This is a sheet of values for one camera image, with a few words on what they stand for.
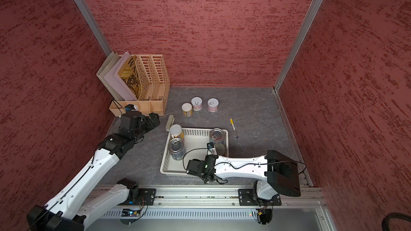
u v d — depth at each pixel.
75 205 0.41
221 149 0.80
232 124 1.00
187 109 1.00
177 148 0.81
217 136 0.84
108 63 0.92
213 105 1.04
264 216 0.74
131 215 0.72
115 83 0.91
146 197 0.74
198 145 0.93
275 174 0.41
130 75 0.99
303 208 0.75
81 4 0.78
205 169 0.54
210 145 0.71
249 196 0.74
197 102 1.04
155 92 1.17
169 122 0.97
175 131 0.81
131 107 0.67
